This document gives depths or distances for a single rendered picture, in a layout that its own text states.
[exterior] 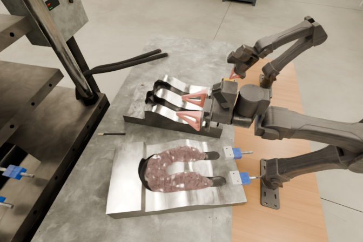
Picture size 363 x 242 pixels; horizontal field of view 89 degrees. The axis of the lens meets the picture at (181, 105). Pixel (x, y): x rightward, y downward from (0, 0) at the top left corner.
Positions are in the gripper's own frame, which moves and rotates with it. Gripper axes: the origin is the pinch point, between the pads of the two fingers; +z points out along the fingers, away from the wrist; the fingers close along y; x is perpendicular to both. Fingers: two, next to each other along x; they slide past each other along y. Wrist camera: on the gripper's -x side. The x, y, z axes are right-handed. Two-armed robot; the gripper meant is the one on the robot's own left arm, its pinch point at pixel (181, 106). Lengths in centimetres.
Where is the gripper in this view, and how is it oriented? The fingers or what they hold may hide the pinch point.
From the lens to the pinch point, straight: 54.3
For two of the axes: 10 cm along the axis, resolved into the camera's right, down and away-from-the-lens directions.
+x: 0.3, 6.4, 7.7
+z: -9.7, -1.8, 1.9
